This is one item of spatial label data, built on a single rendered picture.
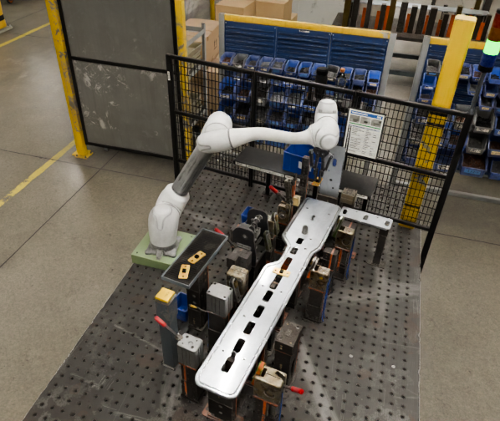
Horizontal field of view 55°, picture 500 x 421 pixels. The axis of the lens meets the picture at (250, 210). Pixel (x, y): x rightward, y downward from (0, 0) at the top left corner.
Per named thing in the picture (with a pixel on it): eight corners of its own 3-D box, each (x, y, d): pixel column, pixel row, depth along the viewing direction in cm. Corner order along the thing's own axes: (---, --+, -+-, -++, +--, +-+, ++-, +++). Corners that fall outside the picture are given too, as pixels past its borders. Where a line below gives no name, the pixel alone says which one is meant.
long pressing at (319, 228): (241, 405, 179) (241, 403, 178) (188, 382, 186) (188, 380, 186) (343, 207, 281) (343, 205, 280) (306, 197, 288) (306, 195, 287)
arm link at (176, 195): (148, 217, 285) (156, 196, 303) (173, 230, 290) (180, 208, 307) (209, 117, 244) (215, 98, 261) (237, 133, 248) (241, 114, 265)
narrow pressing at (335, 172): (337, 198, 286) (345, 148, 265) (318, 193, 290) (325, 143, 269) (337, 197, 286) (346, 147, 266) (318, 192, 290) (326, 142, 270)
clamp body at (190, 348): (198, 408, 209) (196, 356, 188) (176, 397, 213) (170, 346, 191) (209, 389, 216) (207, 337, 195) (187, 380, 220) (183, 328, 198)
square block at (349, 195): (344, 244, 299) (354, 196, 277) (333, 240, 301) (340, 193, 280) (349, 236, 305) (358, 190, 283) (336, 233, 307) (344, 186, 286)
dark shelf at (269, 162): (369, 200, 285) (370, 196, 283) (232, 164, 313) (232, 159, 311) (378, 182, 301) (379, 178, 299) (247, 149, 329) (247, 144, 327)
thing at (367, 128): (376, 160, 293) (386, 114, 275) (340, 152, 300) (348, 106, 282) (377, 159, 295) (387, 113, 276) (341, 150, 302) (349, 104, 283)
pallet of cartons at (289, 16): (271, 93, 652) (276, 12, 589) (216, 83, 671) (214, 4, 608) (293, 63, 743) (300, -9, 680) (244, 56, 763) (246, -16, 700)
